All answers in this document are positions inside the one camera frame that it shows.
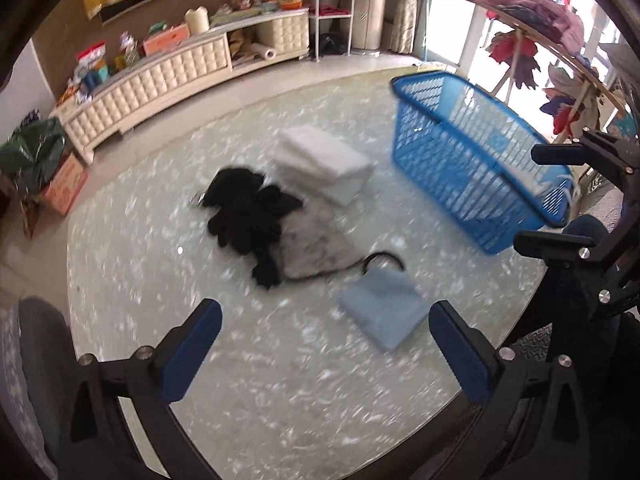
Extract wooden clothes drying rack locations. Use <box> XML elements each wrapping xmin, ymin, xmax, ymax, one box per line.
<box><xmin>468</xmin><ymin>0</ymin><xmax>638</xmax><ymax>143</ymax></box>

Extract blue plastic laundry basket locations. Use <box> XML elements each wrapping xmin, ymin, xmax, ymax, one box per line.
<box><xmin>390</xmin><ymin>72</ymin><xmax>578</xmax><ymax>255</ymax></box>

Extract green plastic bag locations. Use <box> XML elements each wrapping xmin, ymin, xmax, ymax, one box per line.
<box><xmin>1</xmin><ymin>117</ymin><xmax>68</xmax><ymax>196</ymax></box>

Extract light blue folded cloth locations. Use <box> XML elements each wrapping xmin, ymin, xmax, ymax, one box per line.
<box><xmin>338</xmin><ymin>268</ymin><xmax>430</xmax><ymax>351</ymax></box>

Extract cardboard box on floor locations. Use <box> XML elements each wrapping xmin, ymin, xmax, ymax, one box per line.
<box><xmin>37</xmin><ymin>154</ymin><xmax>88</xmax><ymax>217</ymax></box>

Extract cream pillar candle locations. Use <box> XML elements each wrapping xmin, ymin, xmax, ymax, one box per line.
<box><xmin>184</xmin><ymin>6</ymin><xmax>209</xmax><ymax>36</ymax></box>

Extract grey white fluffy cloth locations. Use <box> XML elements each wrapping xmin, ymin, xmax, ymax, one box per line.
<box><xmin>277</xmin><ymin>200</ymin><xmax>364</xmax><ymax>281</ymax></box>

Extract white textured towel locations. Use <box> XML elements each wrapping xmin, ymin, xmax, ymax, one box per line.
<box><xmin>273</xmin><ymin>125</ymin><xmax>374</xmax><ymax>206</ymax></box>

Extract white paper roll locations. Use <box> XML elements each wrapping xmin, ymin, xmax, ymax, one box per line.
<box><xmin>250</xmin><ymin>42</ymin><xmax>277</xmax><ymax>61</ymax></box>

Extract pink box on cabinet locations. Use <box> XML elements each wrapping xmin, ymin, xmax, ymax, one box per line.
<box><xmin>142</xmin><ymin>23</ymin><xmax>190</xmax><ymax>56</ymax></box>

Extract beige curtain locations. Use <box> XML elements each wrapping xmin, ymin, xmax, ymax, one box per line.
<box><xmin>390</xmin><ymin>0</ymin><xmax>418</xmax><ymax>54</ymax></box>

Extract cream tufted tv cabinet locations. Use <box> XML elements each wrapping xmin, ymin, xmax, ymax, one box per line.
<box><xmin>51</xmin><ymin>9</ymin><xmax>309</xmax><ymax>165</ymax></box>

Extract black hair band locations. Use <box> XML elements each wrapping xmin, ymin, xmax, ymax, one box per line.
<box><xmin>361</xmin><ymin>250</ymin><xmax>406</xmax><ymax>274</ymax></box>

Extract black plush toy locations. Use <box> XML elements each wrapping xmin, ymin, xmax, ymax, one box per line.
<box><xmin>201</xmin><ymin>166</ymin><xmax>304</xmax><ymax>289</ymax></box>

